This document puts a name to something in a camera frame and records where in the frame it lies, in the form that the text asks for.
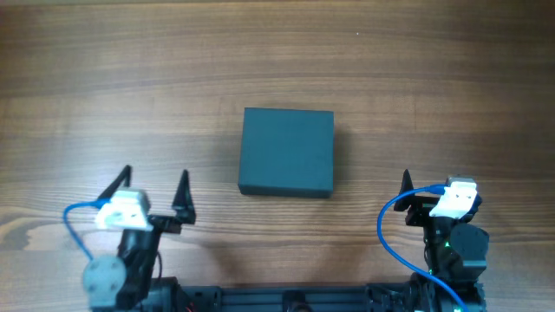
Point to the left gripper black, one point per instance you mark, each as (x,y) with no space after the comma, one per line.
(160,222)

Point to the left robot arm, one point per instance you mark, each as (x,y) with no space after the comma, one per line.
(125,282)

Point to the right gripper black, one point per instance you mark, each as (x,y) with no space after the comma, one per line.
(421,208)

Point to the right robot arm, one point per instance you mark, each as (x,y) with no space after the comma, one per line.
(455,251)

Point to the dark green lidded box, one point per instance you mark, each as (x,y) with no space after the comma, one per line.
(287,153)

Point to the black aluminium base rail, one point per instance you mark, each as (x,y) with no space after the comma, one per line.
(374,297)

